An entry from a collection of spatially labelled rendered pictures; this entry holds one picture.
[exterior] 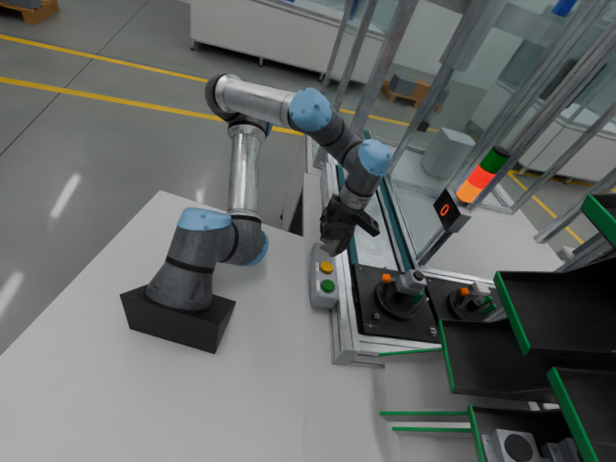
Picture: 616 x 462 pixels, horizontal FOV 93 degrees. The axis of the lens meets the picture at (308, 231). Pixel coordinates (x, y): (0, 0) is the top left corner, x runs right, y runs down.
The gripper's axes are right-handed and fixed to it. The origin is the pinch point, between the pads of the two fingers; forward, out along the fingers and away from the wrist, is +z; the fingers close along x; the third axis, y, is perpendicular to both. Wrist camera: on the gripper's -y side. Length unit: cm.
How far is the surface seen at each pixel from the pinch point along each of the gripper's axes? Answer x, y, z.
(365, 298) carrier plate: 9.6, -11.4, 6.4
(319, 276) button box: 3.6, 2.3, 7.4
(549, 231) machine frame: -52, -128, 9
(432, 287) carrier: 1.2, -37.0, 6.4
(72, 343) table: 27, 60, 18
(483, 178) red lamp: -8.2, -32.3, -30.8
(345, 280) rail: 3.5, -6.1, 7.7
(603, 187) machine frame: -52, -128, -21
